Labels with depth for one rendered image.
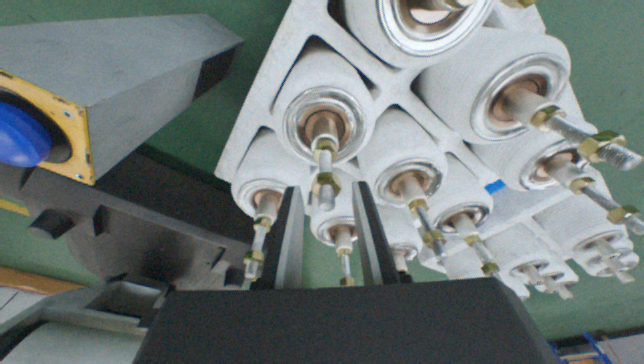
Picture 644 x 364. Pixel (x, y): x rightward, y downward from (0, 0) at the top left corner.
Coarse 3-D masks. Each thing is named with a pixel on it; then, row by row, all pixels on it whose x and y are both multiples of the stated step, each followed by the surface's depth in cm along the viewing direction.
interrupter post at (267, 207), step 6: (264, 198) 23; (270, 198) 23; (276, 198) 24; (264, 204) 22; (270, 204) 22; (276, 204) 23; (258, 210) 22; (264, 210) 22; (270, 210) 22; (258, 216) 21; (264, 216) 21; (270, 216) 21
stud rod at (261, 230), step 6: (258, 228) 21; (264, 228) 21; (258, 234) 20; (264, 234) 21; (258, 240) 20; (252, 246) 19; (258, 246) 19; (252, 264) 18; (246, 270) 17; (252, 270) 17; (246, 276) 17; (252, 276) 17
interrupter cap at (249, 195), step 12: (252, 180) 22; (264, 180) 21; (276, 180) 22; (240, 192) 23; (252, 192) 23; (264, 192) 23; (276, 192) 23; (240, 204) 24; (252, 204) 24; (252, 216) 26; (276, 216) 26
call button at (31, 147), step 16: (0, 112) 9; (16, 112) 9; (0, 128) 9; (16, 128) 9; (32, 128) 10; (0, 144) 9; (16, 144) 9; (32, 144) 10; (48, 144) 11; (0, 160) 10; (16, 160) 10; (32, 160) 10
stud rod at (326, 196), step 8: (320, 152) 14; (328, 152) 14; (320, 160) 14; (328, 160) 13; (320, 168) 13; (328, 168) 13; (320, 192) 11; (328, 192) 11; (320, 200) 11; (328, 200) 11; (320, 208) 11; (328, 208) 11
